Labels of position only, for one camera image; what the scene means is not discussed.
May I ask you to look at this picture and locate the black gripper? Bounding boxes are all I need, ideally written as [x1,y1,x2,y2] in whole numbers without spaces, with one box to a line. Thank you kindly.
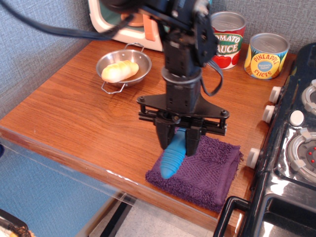
[137,75,230,156]

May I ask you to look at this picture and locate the blue handled metal fork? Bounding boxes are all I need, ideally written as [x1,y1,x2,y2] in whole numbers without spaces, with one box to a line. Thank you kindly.
[160,128,186,179]

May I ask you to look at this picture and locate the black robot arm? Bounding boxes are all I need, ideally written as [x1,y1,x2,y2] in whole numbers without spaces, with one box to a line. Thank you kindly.
[104,0,229,156]

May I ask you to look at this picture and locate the purple folded cloth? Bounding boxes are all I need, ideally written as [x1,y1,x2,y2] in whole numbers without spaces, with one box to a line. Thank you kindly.
[145,136,243,213]

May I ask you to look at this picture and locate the white stove knob front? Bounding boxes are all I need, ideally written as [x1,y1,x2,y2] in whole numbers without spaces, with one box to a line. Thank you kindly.
[246,148,260,169]

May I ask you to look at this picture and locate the white stove knob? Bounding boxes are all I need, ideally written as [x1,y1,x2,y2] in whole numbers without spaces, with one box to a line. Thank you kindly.
[246,148,260,169]
[262,105,275,123]
[269,86,282,104]

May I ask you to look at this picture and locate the toy bread roll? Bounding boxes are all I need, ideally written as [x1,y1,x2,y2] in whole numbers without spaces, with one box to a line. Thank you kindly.
[101,60,139,83]

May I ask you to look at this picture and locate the white stove knob middle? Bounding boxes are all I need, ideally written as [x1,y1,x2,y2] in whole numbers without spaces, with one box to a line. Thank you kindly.
[262,105,275,123]

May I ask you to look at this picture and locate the small steel pan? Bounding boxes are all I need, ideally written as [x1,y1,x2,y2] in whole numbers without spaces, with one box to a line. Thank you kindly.
[96,42,152,94]

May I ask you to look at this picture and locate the white stove knob rear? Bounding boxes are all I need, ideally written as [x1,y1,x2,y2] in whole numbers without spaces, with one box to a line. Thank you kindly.
[269,86,282,104]

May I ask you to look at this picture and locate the toy microwave oven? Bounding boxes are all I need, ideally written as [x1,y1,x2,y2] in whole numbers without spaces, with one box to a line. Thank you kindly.
[87,0,213,52]

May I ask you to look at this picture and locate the pineapple slices can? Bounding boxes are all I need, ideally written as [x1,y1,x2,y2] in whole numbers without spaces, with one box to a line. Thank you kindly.
[244,33,290,80]

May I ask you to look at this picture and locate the tomato sauce can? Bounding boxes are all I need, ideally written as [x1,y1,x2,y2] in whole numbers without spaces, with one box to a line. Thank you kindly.
[211,11,246,69]

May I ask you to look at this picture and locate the black toy stove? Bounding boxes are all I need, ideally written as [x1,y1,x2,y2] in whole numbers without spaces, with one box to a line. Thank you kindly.
[214,43,316,237]

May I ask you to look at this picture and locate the orange furry object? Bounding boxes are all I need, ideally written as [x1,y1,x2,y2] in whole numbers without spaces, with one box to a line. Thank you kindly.
[0,219,35,237]

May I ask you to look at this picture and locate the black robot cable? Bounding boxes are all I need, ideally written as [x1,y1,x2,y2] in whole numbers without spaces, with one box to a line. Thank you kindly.
[0,0,224,97]

